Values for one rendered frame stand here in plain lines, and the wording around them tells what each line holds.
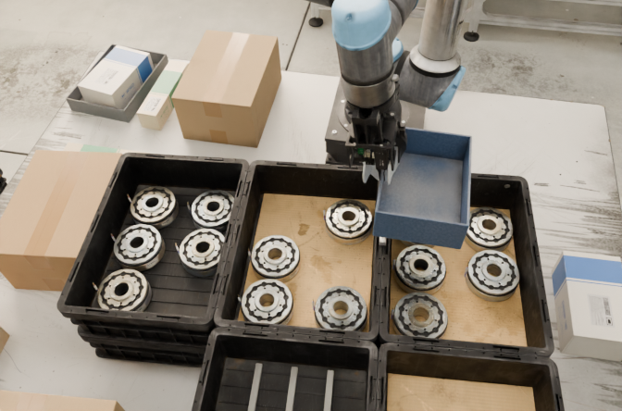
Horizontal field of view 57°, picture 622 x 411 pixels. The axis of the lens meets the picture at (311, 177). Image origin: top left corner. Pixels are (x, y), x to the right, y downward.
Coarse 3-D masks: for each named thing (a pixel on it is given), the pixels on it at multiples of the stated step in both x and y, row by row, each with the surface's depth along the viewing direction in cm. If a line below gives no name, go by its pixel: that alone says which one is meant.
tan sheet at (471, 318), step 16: (496, 208) 130; (512, 240) 124; (448, 256) 122; (464, 256) 122; (512, 256) 122; (448, 272) 120; (464, 272) 120; (400, 288) 118; (448, 288) 118; (464, 288) 117; (448, 304) 115; (464, 304) 115; (480, 304) 115; (496, 304) 115; (512, 304) 115; (448, 320) 113; (464, 320) 113; (480, 320) 113; (496, 320) 113; (512, 320) 113; (448, 336) 111; (464, 336) 111; (480, 336) 111; (496, 336) 111; (512, 336) 111
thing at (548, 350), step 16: (480, 176) 123; (496, 176) 123; (512, 176) 123; (528, 192) 120; (528, 208) 119; (528, 224) 115; (384, 256) 111; (384, 272) 109; (384, 288) 107; (544, 288) 106; (384, 304) 106; (544, 304) 104; (384, 320) 103; (544, 320) 103; (384, 336) 101; (400, 336) 101; (544, 336) 100; (496, 352) 99; (512, 352) 98; (528, 352) 98; (544, 352) 98
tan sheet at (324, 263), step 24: (264, 216) 131; (288, 216) 131; (312, 216) 130; (312, 240) 126; (312, 264) 122; (336, 264) 122; (360, 264) 122; (312, 288) 119; (360, 288) 118; (240, 312) 116; (312, 312) 115; (336, 312) 115
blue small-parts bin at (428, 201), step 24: (408, 144) 108; (432, 144) 107; (456, 144) 105; (408, 168) 107; (432, 168) 107; (456, 168) 107; (384, 192) 104; (408, 192) 104; (432, 192) 104; (456, 192) 104; (384, 216) 93; (408, 216) 92; (432, 216) 100; (456, 216) 100; (408, 240) 97; (432, 240) 96; (456, 240) 95
